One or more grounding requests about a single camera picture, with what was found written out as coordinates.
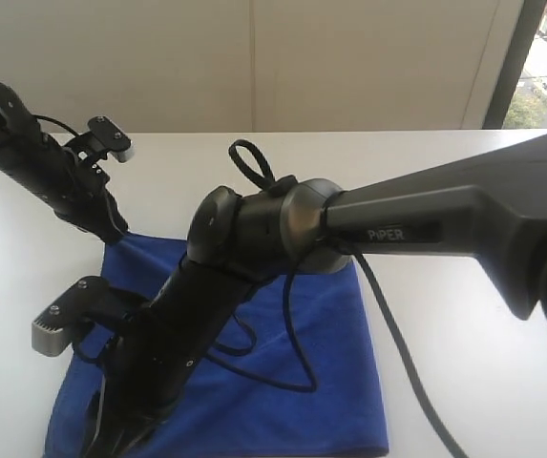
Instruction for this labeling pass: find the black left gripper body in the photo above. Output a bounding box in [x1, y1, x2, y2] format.
[38, 135, 110, 234]

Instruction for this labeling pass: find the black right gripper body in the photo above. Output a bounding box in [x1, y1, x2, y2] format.
[84, 266, 254, 457]

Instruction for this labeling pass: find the blue towel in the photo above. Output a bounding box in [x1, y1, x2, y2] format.
[43, 232, 393, 454]

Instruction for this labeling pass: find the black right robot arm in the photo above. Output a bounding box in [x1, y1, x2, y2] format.
[80, 135, 547, 457]

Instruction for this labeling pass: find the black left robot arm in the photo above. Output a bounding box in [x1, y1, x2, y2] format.
[0, 82, 133, 244]

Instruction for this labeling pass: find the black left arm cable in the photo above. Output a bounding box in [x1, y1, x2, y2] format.
[32, 113, 83, 144]

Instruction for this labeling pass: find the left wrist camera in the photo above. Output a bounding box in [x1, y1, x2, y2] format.
[87, 115, 135, 163]

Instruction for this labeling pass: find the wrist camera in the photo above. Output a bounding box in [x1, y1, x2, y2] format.
[31, 276, 147, 357]
[87, 115, 135, 163]

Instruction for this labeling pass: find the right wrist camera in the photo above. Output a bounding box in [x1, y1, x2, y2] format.
[31, 276, 147, 357]

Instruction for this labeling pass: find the dark window frame post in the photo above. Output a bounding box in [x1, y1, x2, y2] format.
[482, 0, 547, 130]

